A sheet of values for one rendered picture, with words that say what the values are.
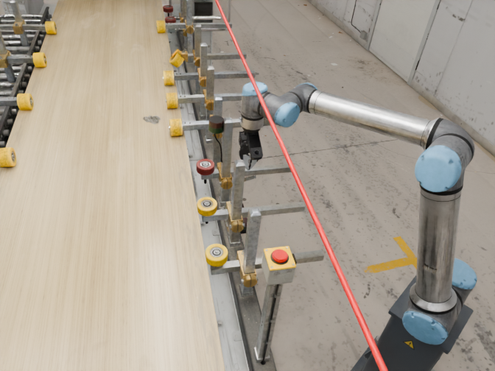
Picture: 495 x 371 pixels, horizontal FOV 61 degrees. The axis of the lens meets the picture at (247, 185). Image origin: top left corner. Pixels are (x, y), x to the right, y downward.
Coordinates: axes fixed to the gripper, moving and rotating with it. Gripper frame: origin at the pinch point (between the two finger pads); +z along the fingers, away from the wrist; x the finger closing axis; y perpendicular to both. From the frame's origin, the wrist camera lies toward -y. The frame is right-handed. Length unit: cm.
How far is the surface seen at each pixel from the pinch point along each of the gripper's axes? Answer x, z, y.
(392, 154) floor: -158, 97, 122
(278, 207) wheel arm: -10.7, 12.4, -12.2
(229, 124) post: 7.6, -16.9, 7.7
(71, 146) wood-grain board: 74, 7, 34
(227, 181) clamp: 7.6, 10.5, 5.0
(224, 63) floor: -42, 97, 302
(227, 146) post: 8.1, -6.5, 7.7
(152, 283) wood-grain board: 41, 7, -46
